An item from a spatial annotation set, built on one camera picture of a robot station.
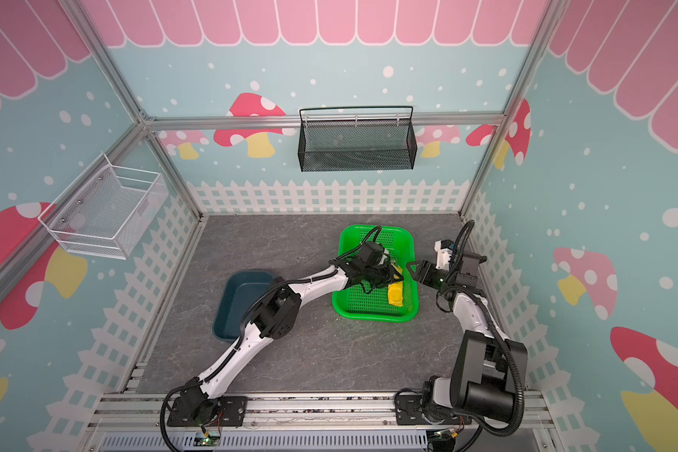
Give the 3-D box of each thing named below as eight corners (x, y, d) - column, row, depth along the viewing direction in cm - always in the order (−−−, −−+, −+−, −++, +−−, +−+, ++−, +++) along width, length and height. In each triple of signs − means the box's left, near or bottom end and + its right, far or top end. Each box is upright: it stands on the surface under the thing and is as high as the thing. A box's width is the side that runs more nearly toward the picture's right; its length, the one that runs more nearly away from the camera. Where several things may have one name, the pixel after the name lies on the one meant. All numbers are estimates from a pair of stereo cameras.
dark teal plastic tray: (215, 341, 89) (208, 334, 85) (233, 278, 103) (228, 270, 99) (259, 341, 89) (254, 334, 85) (271, 278, 103) (268, 270, 99)
